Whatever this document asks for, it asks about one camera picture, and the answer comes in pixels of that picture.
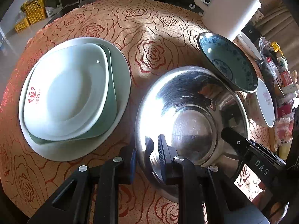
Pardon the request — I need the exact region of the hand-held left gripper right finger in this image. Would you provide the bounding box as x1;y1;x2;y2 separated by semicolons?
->
158;134;253;224

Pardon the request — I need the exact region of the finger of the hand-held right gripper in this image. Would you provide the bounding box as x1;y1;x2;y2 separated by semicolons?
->
221;127;257;159

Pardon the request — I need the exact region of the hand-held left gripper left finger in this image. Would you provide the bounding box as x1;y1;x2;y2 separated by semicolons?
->
27;145;137;224

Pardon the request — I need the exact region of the wide stainless steel bowl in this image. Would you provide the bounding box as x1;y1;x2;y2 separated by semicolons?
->
135;66;249;203

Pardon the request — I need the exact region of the white ceramic bowl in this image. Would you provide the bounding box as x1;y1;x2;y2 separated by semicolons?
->
246;78;276;127

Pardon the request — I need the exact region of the green square plate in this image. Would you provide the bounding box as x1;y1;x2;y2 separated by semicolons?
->
28;43;118;145

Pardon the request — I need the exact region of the large white round plate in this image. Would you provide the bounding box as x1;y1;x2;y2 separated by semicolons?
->
19;37;131;161

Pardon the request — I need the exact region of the dark blue patterned bowl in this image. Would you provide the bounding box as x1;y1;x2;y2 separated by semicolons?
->
197;33;258;93

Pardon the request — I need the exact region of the white oval dish red logo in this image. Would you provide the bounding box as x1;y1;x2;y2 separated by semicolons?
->
23;42;110;141

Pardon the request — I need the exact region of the person's right hand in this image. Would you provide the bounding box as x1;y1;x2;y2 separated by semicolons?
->
251;182;288;218

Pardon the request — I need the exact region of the glass dome with rose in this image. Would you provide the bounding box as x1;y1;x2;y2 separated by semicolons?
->
273;114;295;155

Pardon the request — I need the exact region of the red and white box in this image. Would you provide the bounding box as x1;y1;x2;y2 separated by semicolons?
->
279;71;293;87

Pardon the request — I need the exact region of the white tape roll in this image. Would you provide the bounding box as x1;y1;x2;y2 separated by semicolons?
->
279;57;289;71

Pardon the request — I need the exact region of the small white plate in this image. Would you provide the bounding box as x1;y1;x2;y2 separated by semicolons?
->
237;31;262;61

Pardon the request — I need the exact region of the rose-pattern tablecloth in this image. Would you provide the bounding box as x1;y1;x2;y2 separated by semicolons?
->
0;0;278;224

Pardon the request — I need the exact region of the beige curtain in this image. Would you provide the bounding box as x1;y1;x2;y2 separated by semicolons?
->
255;7;295;42

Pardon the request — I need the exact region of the white plastic basket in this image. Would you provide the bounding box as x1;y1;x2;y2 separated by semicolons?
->
45;6;59;17

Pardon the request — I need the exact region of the yellow plastic crate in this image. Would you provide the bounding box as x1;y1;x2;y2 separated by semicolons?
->
28;8;47;25
14;17;31;33
24;0;45;14

